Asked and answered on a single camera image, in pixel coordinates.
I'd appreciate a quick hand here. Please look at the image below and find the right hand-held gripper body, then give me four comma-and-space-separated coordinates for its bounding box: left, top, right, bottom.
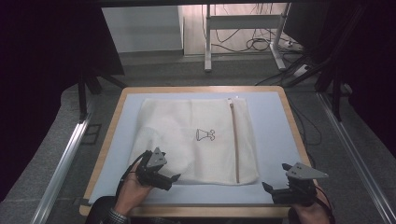
270, 161, 330, 207

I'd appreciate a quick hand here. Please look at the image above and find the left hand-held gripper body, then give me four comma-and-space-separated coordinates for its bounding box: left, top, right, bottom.
134, 147, 174, 192

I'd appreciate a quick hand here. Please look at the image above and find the white mesh laundry bag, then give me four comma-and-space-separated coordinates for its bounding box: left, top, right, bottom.
128, 97, 261, 187

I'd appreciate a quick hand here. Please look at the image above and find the person's left hand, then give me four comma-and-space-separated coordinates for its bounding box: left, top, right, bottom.
113, 161, 154, 217

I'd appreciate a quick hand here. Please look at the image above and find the person's right hand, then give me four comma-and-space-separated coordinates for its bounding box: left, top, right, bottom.
290, 186, 332, 224

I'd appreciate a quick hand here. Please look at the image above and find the wooden table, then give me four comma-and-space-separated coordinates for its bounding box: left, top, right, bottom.
78, 86, 329, 218

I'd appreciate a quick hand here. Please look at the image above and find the light blue table mat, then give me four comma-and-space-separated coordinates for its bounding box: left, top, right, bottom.
88, 91, 311, 206

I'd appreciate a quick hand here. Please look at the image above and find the black metal stand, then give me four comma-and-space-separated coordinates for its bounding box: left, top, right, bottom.
77, 69, 128, 123
313, 60, 344, 123

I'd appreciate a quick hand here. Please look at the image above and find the white power strip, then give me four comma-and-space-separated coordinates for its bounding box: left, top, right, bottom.
292, 63, 311, 78

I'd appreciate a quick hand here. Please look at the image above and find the black curtain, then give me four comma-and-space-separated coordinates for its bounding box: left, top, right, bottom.
0, 0, 125, 203
284, 0, 396, 157

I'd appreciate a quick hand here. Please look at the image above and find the white panel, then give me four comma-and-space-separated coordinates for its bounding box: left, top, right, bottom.
100, 5, 185, 54

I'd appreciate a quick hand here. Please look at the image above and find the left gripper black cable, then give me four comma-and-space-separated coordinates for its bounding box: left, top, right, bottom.
115, 149, 153, 202

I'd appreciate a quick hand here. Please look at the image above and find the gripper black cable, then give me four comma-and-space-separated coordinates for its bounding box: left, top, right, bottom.
115, 149, 153, 202
314, 184, 336, 224

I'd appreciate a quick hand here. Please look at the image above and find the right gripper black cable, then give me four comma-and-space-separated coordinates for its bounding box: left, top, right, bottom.
314, 184, 336, 224

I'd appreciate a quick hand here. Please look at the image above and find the thin black floor cable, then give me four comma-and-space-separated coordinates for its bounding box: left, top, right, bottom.
288, 98, 323, 169

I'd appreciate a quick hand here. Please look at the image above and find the aluminium floor rail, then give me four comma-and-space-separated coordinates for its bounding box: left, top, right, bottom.
316, 91, 396, 224
29, 116, 92, 224

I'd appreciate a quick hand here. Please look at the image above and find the black floor frame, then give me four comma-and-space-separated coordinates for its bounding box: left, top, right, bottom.
80, 123, 103, 146

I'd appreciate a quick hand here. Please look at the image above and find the white metal desk frame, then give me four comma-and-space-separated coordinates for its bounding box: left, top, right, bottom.
204, 3, 292, 73

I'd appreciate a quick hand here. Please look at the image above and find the tangle of black floor cables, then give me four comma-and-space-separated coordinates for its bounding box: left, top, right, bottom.
211, 3, 304, 54

